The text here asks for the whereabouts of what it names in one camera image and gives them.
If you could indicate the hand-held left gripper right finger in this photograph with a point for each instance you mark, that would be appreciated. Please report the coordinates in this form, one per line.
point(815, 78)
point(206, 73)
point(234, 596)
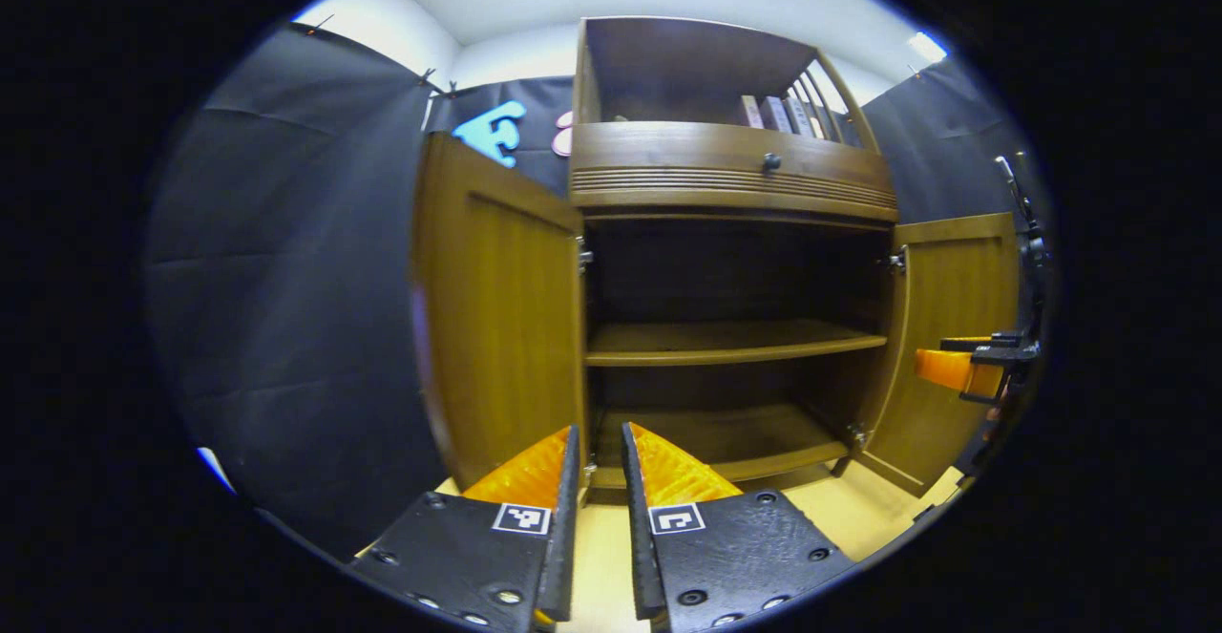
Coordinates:
point(635, 538)

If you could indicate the black backdrop cloth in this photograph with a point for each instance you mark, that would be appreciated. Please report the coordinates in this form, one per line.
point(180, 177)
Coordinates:
point(286, 280)

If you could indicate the wooden double-door shoe cabinet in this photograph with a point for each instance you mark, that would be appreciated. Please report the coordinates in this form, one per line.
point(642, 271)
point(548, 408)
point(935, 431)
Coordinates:
point(687, 60)

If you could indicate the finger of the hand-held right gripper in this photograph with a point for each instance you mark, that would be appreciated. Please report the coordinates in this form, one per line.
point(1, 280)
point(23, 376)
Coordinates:
point(945, 369)

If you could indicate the wooden shoe cabinet door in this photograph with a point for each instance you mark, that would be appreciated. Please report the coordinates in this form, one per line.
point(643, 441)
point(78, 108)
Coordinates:
point(496, 308)
point(945, 280)

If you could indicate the grey book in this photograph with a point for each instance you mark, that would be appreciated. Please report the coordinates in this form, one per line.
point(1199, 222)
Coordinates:
point(775, 115)

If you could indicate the wooden cabinet drawer black knob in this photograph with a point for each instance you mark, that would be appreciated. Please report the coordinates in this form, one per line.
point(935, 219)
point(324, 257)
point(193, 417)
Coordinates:
point(668, 151)

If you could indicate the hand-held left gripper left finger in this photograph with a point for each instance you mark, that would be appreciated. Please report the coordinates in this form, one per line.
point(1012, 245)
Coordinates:
point(565, 538)

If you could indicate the wooden inner cabinet shelf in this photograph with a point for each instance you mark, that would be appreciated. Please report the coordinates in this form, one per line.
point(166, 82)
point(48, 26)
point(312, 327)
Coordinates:
point(726, 339)

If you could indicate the small ceiling light panel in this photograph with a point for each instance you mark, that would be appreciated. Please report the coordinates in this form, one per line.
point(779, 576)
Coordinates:
point(927, 47)

